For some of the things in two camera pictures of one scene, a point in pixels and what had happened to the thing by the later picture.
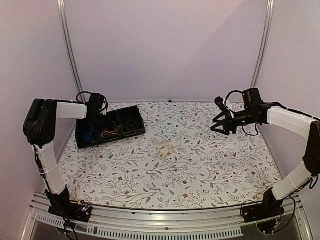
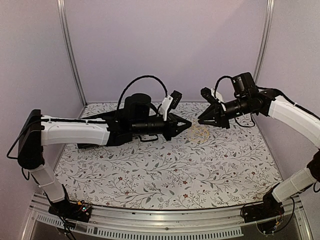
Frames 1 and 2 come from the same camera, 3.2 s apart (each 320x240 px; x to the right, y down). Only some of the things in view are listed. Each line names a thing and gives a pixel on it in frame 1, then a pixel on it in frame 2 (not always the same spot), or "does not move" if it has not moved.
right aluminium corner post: [269, 8] does not move
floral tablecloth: [181, 161] does not move
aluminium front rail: [209, 223] does not move
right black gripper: [226, 127] -> [222, 121]
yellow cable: [171, 148] -> [198, 135]
